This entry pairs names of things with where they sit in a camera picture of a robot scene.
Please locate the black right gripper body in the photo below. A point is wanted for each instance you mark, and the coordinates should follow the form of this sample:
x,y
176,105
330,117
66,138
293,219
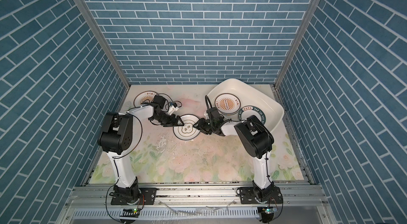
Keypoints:
x,y
207,127

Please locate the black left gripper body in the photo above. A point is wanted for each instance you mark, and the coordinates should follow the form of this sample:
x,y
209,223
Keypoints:
x,y
166,119

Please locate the white plate grey emblem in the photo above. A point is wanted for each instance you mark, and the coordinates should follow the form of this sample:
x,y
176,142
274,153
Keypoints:
x,y
188,131

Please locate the orange sunburst plate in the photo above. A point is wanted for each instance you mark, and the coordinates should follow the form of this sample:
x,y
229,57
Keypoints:
x,y
144,97
227,103

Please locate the green rim plate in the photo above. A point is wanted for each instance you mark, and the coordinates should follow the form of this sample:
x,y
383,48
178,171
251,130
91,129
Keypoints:
x,y
247,111

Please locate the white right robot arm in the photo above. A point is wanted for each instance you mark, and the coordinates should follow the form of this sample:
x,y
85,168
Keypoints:
x,y
255,137

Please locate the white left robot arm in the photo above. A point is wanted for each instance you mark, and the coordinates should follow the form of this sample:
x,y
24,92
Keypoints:
x,y
116,138

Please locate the white plastic bin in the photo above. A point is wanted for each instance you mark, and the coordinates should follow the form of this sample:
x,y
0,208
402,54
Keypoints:
x,y
259,96

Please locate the floral table mat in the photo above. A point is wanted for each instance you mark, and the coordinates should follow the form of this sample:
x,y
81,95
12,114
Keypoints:
x,y
163,158

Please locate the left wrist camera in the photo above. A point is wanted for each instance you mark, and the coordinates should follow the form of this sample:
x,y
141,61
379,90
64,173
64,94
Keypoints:
x,y
162,105

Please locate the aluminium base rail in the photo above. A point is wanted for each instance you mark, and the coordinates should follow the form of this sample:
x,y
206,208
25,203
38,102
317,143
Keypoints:
x,y
199,203

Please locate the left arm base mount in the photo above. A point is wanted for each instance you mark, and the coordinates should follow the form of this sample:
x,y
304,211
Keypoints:
x,y
133,195

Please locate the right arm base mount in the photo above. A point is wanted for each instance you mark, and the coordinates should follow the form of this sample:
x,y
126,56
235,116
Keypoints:
x,y
259,193

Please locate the aluminium corner post left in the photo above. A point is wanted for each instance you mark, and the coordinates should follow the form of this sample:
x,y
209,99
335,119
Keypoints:
x,y
89,19

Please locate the aluminium corner post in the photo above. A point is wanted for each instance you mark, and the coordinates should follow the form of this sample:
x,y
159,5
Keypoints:
x,y
89,19
313,4

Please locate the aluminium corner post right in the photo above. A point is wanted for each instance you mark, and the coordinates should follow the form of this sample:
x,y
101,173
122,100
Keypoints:
x,y
313,4

